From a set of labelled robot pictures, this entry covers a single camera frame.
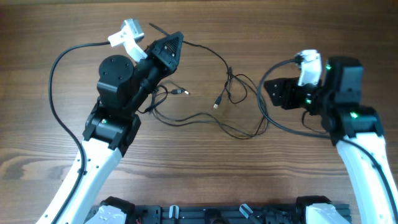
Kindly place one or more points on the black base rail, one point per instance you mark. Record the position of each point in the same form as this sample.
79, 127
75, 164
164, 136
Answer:
308, 209

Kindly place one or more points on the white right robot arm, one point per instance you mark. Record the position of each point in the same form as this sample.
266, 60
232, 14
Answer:
334, 93

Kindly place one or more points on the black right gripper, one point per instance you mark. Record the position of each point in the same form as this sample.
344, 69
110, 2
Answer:
298, 94

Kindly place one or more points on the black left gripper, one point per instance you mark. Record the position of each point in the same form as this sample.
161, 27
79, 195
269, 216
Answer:
167, 61

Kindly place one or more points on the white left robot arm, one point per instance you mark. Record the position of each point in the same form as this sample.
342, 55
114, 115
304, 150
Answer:
112, 125

